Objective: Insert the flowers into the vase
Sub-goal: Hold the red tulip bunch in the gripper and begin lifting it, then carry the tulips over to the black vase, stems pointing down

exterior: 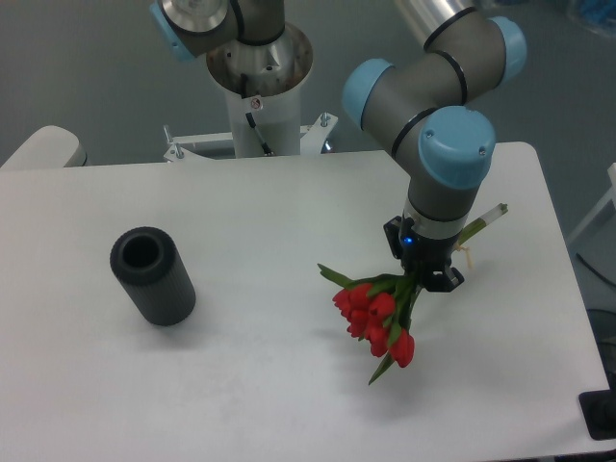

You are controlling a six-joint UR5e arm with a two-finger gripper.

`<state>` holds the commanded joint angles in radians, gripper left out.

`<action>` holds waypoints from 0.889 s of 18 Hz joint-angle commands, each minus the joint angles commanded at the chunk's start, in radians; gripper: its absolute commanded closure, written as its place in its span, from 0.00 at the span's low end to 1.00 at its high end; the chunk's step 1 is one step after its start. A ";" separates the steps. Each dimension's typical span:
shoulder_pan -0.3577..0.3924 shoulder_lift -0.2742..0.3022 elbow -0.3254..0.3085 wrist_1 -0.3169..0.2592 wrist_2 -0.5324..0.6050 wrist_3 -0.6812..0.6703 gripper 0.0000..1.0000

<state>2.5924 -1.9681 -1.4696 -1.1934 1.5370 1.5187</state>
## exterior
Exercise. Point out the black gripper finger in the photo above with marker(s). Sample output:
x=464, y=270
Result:
x=391, y=229
x=444, y=279

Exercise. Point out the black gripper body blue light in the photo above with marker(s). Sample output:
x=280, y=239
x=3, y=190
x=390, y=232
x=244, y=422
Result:
x=432, y=256

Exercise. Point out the red tulip bouquet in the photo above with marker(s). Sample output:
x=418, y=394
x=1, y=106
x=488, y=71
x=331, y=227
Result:
x=379, y=309

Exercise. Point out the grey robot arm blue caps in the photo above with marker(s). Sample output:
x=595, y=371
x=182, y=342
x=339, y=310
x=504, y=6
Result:
x=418, y=115

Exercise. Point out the black ribbed cylindrical vase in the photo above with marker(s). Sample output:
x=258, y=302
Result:
x=147, y=264

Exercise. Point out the black device bottom right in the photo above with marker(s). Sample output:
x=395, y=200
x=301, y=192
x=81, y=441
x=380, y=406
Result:
x=598, y=409

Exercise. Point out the white chair left edge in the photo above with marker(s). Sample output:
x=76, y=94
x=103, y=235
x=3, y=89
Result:
x=49, y=147

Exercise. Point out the white metal base frame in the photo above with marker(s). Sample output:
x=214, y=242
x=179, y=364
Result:
x=314, y=139

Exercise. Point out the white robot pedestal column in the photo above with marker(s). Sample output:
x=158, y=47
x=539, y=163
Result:
x=261, y=85

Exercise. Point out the white frame right edge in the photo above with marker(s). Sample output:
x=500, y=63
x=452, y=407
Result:
x=597, y=215

